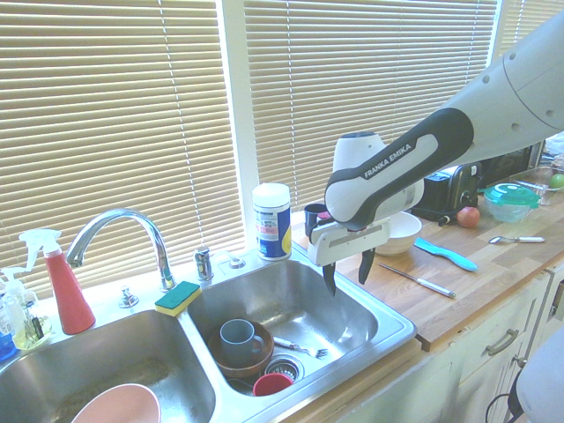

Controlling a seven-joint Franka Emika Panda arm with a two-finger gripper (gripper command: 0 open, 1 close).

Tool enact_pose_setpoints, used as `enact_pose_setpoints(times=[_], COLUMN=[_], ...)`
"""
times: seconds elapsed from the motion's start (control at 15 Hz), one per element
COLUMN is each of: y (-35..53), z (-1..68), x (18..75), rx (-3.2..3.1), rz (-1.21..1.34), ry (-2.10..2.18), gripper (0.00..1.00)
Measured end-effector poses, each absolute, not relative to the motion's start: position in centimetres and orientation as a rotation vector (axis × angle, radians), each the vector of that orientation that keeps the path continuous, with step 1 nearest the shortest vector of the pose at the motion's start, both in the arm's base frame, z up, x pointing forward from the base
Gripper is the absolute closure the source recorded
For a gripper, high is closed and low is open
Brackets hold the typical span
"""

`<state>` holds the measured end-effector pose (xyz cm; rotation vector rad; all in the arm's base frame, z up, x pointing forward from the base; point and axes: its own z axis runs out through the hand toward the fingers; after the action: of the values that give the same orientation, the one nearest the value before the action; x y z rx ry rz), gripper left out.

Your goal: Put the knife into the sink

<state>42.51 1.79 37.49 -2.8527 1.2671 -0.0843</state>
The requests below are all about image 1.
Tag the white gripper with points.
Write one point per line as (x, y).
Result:
(348, 241)

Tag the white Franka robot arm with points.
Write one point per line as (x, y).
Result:
(396, 167)

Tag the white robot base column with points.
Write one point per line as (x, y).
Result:
(542, 379)

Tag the stainless steel double sink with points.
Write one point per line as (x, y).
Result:
(308, 308)

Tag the teal plastic knife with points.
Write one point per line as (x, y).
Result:
(449, 254)

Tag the metal sink drain strainer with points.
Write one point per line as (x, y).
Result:
(288, 365)

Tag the chrome sink sprayer knob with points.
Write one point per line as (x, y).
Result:
(128, 297)

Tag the white ceramic bowl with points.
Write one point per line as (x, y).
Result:
(398, 238)

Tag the black cup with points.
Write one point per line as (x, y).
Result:
(313, 216)

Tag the white wipes canister blue label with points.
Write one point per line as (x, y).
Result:
(272, 224)

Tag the silver fork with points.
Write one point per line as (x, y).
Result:
(299, 348)

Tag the grey mug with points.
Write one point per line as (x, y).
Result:
(238, 339)

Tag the red apple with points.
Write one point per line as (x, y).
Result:
(468, 217)

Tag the black toaster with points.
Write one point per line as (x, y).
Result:
(454, 185)

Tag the red plastic cup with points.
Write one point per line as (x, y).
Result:
(271, 385)

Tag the brown wooden bowl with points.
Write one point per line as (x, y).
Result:
(242, 368)

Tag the cream kitchen cabinet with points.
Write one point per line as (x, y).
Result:
(484, 365)

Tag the yellow sponge with green top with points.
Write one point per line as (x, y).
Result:
(178, 297)

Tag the clear container with teal lid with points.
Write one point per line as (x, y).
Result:
(511, 200)

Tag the black microwave oven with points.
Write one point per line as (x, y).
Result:
(506, 161)

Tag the chrome curved faucet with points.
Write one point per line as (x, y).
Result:
(150, 229)

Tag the medium beige window blind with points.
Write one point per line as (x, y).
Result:
(352, 66)

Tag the clear glass baking dish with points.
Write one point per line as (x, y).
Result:
(535, 178)

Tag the green apple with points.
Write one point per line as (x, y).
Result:
(558, 180)

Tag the pink plastic bowl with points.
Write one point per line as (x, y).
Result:
(123, 405)

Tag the large beige window blind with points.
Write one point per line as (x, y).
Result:
(110, 132)

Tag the red spray bottle white trigger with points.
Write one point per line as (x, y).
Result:
(68, 295)

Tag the narrow beige window blind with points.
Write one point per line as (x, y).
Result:
(524, 22)

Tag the clear soap dispenser bottle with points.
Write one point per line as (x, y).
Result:
(33, 332)

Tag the clear pump soap bottle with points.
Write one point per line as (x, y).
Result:
(13, 304)

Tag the blue liquid bottle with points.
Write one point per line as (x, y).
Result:
(5, 346)

